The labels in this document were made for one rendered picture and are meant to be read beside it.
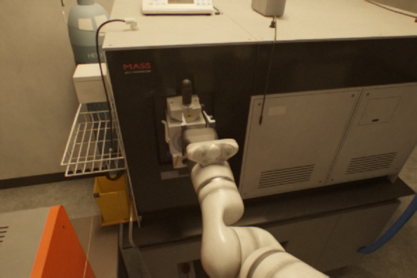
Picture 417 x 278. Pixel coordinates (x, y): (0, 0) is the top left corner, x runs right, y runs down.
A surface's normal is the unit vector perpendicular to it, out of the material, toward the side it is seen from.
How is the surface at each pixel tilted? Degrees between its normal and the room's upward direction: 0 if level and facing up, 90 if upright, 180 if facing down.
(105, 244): 0
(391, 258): 0
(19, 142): 90
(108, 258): 0
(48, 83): 90
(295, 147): 90
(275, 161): 90
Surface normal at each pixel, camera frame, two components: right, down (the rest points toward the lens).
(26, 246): 0.03, -0.80
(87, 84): 0.22, 0.58
